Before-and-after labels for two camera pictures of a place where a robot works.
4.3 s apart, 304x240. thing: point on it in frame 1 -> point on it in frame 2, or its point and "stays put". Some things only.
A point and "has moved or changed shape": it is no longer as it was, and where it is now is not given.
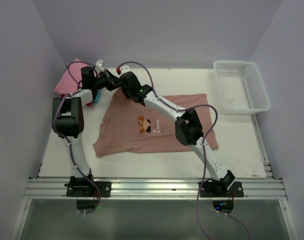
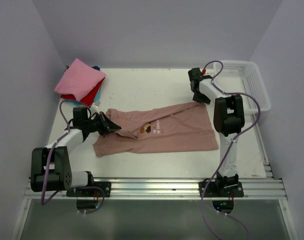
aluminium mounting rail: (156, 188) stays put
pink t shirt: (71, 79) stays put
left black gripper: (112, 81) -> (107, 126)
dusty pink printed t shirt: (125, 127) has moved or changed shape
